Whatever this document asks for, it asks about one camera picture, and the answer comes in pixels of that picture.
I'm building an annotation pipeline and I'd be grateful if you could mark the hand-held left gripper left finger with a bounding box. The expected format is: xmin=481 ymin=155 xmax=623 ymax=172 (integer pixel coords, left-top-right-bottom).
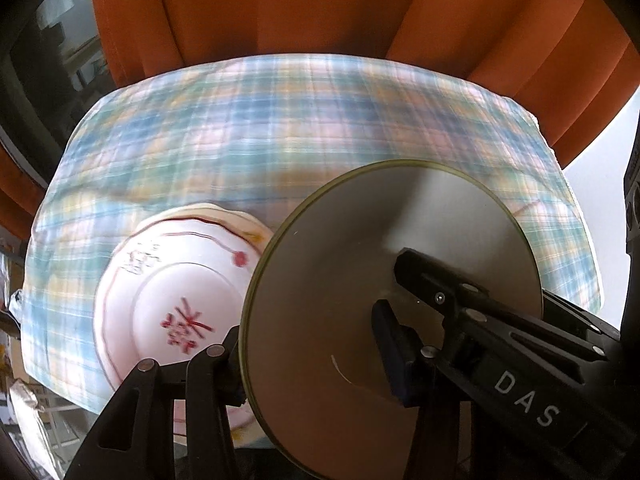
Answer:
xmin=65 ymin=325 xmax=246 ymax=480

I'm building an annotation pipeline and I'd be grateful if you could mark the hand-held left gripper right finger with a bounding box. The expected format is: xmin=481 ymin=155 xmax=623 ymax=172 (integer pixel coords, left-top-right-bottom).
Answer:
xmin=372 ymin=300 xmax=473 ymax=480

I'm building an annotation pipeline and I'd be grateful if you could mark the pastel plaid tablecloth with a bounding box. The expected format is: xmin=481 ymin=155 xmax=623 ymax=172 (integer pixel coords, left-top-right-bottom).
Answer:
xmin=22 ymin=52 xmax=603 ymax=448

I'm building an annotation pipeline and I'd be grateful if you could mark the dark glass door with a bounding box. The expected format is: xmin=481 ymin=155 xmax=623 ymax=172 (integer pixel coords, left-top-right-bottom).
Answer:
xmin=0 ymin=0 xmax=121 ymax=161

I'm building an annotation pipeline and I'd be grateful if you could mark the white bowl with blue flowers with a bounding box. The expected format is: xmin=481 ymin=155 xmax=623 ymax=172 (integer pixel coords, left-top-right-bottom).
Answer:
xmin=240 ymin=160 xmax=544 ymax=480

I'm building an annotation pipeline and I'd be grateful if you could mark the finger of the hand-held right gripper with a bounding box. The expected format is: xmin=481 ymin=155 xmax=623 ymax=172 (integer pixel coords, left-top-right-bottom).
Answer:
xmin=542 ymin=292 xmax=622 ymax=347
xmin=392 ymin=249 xmax=610 ymax=361

